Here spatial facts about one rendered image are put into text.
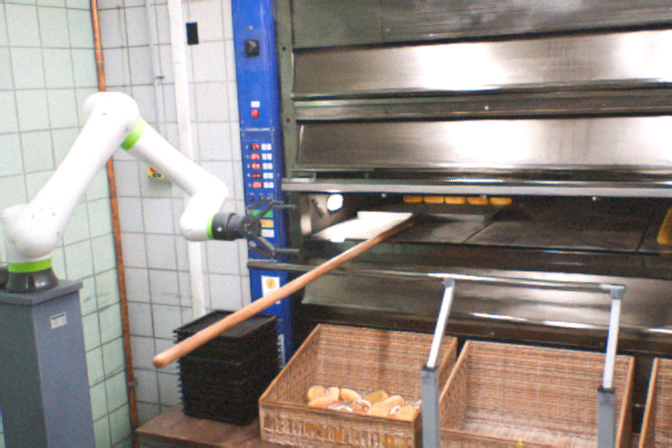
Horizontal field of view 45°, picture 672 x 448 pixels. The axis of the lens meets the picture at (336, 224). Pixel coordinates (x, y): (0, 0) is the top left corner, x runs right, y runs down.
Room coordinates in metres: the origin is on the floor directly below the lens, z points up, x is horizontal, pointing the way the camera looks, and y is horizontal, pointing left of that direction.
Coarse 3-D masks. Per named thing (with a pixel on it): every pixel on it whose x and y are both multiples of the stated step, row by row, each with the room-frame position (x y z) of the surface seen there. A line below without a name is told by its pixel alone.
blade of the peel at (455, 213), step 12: (396, 204) 3.70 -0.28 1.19; (408, 204) 3.69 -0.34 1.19; (420, 204) 3.67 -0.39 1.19; (360, 216) 3.41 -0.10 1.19; (372, 216) 3.39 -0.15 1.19; (384, 216) 3.36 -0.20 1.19; (396, 216) 3.34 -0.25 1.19; (432, 216) 3.28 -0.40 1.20; (444, 216) 3.26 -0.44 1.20; (456, 216) 3.24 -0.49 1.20; (468, 216) 3.21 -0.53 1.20; (480, 216) 3.19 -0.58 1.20
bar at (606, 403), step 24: (264, 264) 2.65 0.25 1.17; (288, 264) 2.62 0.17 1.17; (528, 288) 2.27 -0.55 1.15; (552, 288) 2.24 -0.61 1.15; (576, 288) 2.21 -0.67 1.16; (600, 288) 2.18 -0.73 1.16; (624, 288) 2.16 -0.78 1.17; (432, 360) 2.20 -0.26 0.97; (432, 384) 2.16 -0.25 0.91; (432, 408) 2.16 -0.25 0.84; (600, 408) 1.96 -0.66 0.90; (432, 432) 2.16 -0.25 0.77; (600, 432) 1.96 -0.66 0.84
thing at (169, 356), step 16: (400, 224) 3.07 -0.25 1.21; (368, 240) 2.78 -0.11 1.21; (352, 256) 2.62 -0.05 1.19; (320, 272) 2.39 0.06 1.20; (288, 288) 2.20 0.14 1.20; (256, 304) 2.04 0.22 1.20; (272, 304) 2.12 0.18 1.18; (224, 320) 1.91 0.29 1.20; (240, 320) 1.96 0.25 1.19; (192, 336) 1.80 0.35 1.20; (208, 336) 1.82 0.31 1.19; (176, 352) 1.71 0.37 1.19
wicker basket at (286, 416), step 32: (320, 352) 2.94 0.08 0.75; (352, 352) 2.88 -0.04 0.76; (384, 352) 2.83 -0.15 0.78; (416, 352) 2.78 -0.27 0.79; (448, 352) 2.65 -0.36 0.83; (288, 384) 2.72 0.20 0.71; (320, 384) 2.91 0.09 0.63; (352, 384) 2.85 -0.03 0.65; (384, 384) 2.80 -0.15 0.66; (416, 384) 2.75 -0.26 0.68; (288, 416) 2.51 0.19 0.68; (320, 416) 2.45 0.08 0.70; (352, 416) 2.40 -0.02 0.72; (384, 416) 2.36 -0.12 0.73; (416, 416) 2.34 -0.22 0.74
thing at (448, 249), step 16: (304, 240) 3.01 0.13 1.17; (320, 240) 2.98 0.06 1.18; (336, 240) 2.95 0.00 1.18; (352, 240) 2.94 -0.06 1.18; (384, 240) 2.91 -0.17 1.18; (400, 240) 2.90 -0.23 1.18; (448, 256) 2.76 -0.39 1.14; (464, 256) 2.74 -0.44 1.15; (480, 256) 2.71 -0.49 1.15; (496, 256) 2.69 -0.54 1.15; (512, 256) 2.66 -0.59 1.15; (528, 256) 2.64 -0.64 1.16; (544, 256) 2.62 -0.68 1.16; (560, 256) 2.60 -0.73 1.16; (576, 256) 2.57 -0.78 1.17; (592, 256) 2.55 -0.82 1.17; (608, 256) 2.53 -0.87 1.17; (624, 256) 2.51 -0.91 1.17; (640, 256) 2.49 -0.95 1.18; (656, 256) 2.47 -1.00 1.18
